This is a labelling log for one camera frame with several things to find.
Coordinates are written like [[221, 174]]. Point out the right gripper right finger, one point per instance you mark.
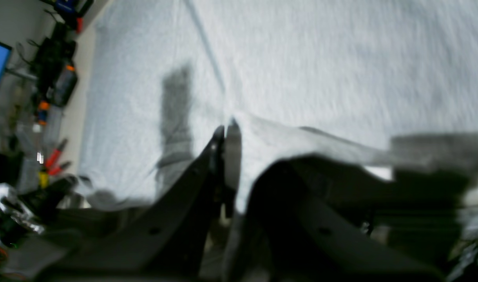
[[287, 234]]

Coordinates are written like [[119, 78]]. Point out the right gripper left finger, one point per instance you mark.
[[166, 243]]

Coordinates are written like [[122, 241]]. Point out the grey T-shirt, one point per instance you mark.
[[377, 83]]

